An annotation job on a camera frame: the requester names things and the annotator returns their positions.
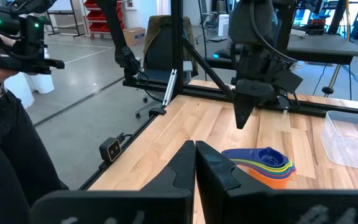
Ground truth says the red storage bin shelf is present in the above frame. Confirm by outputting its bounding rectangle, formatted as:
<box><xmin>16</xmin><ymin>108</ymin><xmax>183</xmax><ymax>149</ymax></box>
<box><xmin>83</xmin><ymin>0</ymin><xmax>113</xmax><ymax>40</ymax></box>

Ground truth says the black table-level camera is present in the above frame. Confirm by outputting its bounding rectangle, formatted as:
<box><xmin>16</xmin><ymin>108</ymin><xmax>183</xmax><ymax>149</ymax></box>
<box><xmin>98</xmin><ymin>136</ymin><xmax>123</xmax><ymax>164</ymax></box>

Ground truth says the teal plastic measuring cup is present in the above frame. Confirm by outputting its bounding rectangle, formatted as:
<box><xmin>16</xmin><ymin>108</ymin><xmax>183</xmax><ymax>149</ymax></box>
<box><xmin>237</xmin><ymin>162</ymin><xmax>295</xmax><ymax>175</ymax></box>

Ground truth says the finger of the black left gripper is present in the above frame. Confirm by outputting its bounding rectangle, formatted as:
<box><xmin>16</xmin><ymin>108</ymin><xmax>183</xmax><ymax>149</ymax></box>
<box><xmin>233</xmin><ymin>80</ymin><xmax>275</xmax><ymax>130</ymax></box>

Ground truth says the orange plastic measuring cup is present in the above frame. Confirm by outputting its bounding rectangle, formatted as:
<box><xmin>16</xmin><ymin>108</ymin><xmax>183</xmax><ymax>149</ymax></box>
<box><xmin>248</xmin><ymin>167</ymin><xmax>297</xmax><ymax>190</ymax></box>

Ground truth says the purple plastic measuring cup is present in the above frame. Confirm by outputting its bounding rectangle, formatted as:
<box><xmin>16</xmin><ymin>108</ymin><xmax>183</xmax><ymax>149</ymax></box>
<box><xmin>221</xmin><ymin>146</ymin><xmax>290</xmax><ymax>169</ymax></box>

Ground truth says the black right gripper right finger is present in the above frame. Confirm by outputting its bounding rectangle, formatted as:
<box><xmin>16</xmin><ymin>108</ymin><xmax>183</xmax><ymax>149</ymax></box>
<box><xmin>196</xmin><ymin>141</ymin><xmax>358</xmax><ymax>224</ymax></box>

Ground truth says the cardboard box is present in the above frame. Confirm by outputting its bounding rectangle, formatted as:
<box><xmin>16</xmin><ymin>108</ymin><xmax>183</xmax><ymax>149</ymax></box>
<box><xmin>122</xmin><ymin>27</ymin><xmax>147</xmax><ymax>47</ymax></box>

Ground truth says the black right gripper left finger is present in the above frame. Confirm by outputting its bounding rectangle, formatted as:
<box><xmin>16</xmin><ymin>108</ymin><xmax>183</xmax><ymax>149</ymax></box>
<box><xmin>29</xmin><ymin>139</ymin><xmax>196</xmax><ymax>224</ymax></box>

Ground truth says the clear plastic basket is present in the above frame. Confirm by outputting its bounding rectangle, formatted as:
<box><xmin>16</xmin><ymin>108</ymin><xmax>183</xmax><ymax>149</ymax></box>
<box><xmin>319</xmin><ymin>110</ymin><xmax>358</xmax><ymax>173</ymax></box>

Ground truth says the dark grey desk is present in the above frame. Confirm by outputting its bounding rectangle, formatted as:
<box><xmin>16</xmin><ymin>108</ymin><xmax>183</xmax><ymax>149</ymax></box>
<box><xmin>285</xmin><ymin>33</ymin><xmax>358</xmax><ymax>96</ymax></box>

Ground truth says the person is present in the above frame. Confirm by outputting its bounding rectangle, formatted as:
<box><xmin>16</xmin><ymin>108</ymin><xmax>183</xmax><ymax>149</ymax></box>
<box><xmin>0</xmin><ymin>30</ymin><xmax>70</xmax><ymax>224</ymax></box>

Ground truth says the silver aluminium bar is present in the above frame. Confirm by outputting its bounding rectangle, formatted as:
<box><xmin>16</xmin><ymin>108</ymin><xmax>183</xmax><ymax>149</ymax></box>
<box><xmin>161</xmin><ymin>68</ymin><xmax>178</xmax><ymax>107</ymax></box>

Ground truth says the black office chair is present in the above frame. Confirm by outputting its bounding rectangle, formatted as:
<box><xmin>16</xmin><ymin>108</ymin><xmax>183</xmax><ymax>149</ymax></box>
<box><xmin>135</xmin><ymin>14</ymin><xmax>199</xmax><ymax>119</ymax></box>

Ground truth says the stack of colourful measuring cups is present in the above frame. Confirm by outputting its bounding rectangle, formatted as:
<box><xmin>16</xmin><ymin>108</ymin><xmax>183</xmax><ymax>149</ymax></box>
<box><xmin>233</xmin><ymin>159</ymin><xmax>295</xmax><ymax>174</ymax></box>

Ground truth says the red plastic measuring cup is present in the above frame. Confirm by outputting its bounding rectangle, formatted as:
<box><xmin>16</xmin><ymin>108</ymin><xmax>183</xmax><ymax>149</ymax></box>
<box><xmin>247</xmin><ymin>167</ymin><xmax>296</xmax><ymax>179</ymax></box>

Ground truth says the white plastic bucket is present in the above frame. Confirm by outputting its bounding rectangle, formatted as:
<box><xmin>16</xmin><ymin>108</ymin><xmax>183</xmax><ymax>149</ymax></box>
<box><xmin>4</xmin><ymin>72</ymin><xmax>35</xmax><ymax>110</ymax></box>
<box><xmin>29</xmin><ymin>73</ymin><xmax>56</xmax><ymax>95</ymax></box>

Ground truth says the green plastic measuring cup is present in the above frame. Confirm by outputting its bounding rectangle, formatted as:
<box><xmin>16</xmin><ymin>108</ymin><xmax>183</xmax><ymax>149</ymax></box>
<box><xmin>229</xmin><ymin>158</ymin><xmax>293</xmax><ymax>172</ymax></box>

